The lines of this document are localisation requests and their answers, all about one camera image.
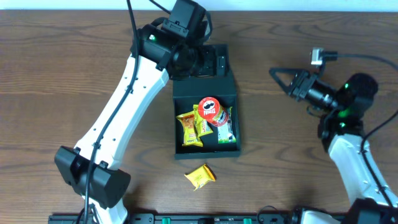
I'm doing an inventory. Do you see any red Pringles can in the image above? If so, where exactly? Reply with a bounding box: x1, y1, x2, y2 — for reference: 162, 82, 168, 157
198, 97, 229, 127

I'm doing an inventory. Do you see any yellow orange snack packet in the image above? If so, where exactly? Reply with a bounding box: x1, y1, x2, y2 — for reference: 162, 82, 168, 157
176, 111, 203, 147

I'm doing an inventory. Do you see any yellow chocolate wafer packet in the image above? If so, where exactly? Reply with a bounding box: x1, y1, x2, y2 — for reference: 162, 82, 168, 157
193, 105, 213, 138

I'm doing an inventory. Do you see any silver yellow snack packet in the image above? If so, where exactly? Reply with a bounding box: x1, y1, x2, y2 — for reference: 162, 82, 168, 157
218, 106, 236, 144

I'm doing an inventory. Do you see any small yellow snack packet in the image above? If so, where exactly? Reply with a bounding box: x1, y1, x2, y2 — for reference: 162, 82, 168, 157
185, 164, 216, 190

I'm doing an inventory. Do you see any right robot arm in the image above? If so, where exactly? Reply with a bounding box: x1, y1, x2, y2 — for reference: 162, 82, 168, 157
269, 68, 397, 223

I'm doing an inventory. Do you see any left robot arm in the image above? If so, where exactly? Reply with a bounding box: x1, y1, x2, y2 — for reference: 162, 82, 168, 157
54, 1, 218, 223

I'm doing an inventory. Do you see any dark green open box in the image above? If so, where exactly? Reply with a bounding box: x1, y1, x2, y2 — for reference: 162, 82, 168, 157
173, 44, 242, 159

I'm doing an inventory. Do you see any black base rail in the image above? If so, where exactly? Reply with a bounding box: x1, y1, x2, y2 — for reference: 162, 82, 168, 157
48, 212, 364, 224

